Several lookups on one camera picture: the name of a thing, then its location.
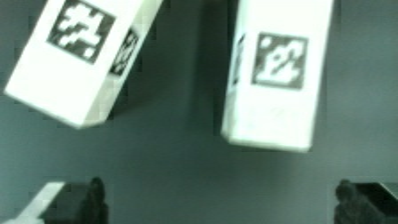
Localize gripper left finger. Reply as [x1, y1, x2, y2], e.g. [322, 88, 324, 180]
[11, 177, 109, 224]

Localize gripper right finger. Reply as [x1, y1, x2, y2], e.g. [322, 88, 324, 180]
[334, 179, 398, 224]

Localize white leg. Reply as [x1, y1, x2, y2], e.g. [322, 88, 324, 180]
[221, 0, 334, 153]
[4, 0, 164, 129]

